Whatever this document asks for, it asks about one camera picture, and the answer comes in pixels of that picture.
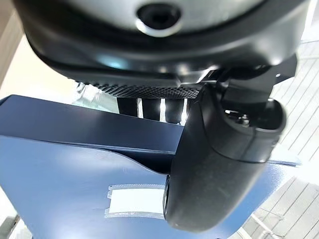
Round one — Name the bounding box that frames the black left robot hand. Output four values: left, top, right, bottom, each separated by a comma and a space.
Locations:
12, 0, 311, 234

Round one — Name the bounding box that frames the blue box file folder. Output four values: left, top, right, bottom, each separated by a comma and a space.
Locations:
0, 94, 304, 239

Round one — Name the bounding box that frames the white spine label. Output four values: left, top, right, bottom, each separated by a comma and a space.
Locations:
104, 183, 166, 220

